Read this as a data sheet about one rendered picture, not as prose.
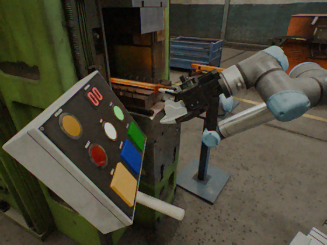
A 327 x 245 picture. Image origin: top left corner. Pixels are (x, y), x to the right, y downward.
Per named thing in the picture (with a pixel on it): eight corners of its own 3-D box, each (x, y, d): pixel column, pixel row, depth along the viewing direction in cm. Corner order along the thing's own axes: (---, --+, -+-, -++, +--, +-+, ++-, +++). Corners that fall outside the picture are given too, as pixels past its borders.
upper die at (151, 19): (163, 29, 98) (163, 7, 93) (141, 34, 83) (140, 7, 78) (96, 26, 114) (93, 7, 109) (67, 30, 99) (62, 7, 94)
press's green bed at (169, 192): (177, 195, 170) (179, 150, 147) (156, 234, 141) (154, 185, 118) (122, 174, 191) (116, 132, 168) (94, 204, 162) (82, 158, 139)
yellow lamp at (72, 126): (87, 131, 42) (83, 112, 40) (70, 143, 39) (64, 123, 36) (76, 128, 43) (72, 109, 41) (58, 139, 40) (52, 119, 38)
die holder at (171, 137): (180, 150, 147) (182, 91, 125) (154, 186, 117) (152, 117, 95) (116, 131, 168) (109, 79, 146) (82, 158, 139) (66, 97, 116)
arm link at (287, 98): (334, 98, 43) (302, 65, 49) (290, 104, 41) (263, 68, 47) (309, 120, 49) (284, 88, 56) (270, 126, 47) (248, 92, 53)
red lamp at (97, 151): (112, 159, 46) (110, 143, 44) (98, 172, 42) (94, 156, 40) (101, 155, 47) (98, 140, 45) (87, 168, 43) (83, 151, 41)
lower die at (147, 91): (163, 97, 116) (163, 83, 111) (145, 112, 100) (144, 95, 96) (104, 86, 132) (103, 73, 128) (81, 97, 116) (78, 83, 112)
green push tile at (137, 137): (145, 137, 70) (133, 120, 66) (142, 151, 63) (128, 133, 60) (141, 140, 70) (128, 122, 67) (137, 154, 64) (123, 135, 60)
